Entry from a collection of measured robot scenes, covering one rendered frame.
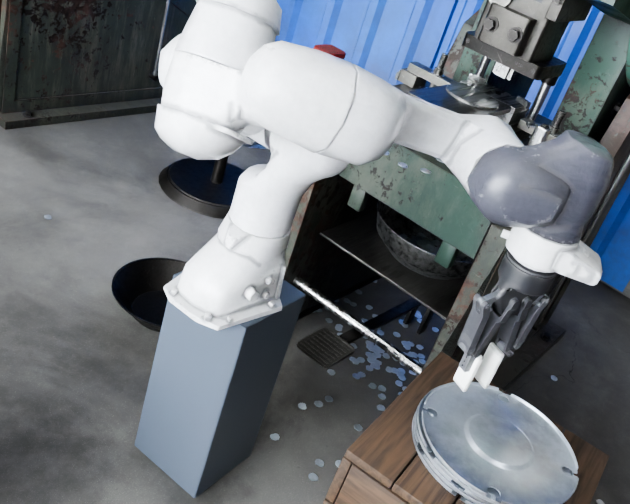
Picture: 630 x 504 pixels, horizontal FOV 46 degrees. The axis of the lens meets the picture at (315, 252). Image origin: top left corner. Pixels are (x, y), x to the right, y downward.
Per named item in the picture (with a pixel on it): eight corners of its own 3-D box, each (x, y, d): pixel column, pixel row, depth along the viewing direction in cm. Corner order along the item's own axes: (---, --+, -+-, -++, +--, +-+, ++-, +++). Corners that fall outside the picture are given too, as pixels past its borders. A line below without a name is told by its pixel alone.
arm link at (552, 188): (448, 195, 100) (473, 235, 92) (485, 105, 94) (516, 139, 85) (562, 215, 105) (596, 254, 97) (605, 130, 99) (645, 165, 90)
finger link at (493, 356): (489, 342, 113) (493, 341, 114) (472, 375, 117) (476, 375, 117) (501, 355, 111) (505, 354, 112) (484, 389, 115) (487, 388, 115)
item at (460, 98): (438, 177, 154) (463, 118, 148) (386, 146, 160) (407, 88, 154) (490, 158, 173) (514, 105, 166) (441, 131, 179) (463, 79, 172)
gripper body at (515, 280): (537, 243, 108) (512, 294, 112) (494, 245, 103) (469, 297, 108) (572, 273, 102) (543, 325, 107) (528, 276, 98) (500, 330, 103)
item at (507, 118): (507, 126, 169) (515, 108, 166) (453, 98, 175) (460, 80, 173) (522, 121, 175) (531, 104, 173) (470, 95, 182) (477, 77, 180)
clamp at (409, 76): (449, 107, 179) (465, 67, 173) (394, 78, 186) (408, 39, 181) (460, 104, 183) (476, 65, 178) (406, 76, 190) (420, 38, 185)
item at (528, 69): (530, 91, 161) (541, 67, 158) (455, 54, 169) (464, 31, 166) (557, 85, 173) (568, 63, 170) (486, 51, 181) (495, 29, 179)
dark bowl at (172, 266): (159, 365, 178) (164, 343, 175) (83, 297, 191) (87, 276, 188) (243, 324, 201) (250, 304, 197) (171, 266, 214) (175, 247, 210)
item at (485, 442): (575, 423, 142) (577, 421, 141) (578, 539, 117) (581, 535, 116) (433, 363, 145) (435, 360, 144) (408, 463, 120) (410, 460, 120)
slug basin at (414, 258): (447, 310, 177) (463, 277, 172) (340, 238, 192) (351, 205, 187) (506, 272, 202) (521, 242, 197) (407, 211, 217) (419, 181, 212)
